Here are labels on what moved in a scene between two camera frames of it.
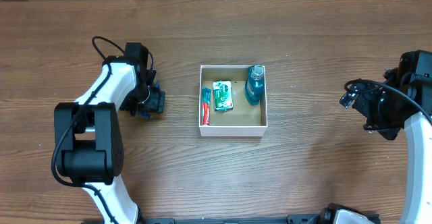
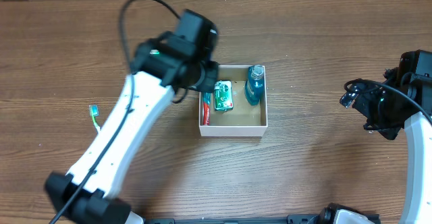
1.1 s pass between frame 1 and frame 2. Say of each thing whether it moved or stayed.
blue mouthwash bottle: stayed
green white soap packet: stayed
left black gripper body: moved
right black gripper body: stayed
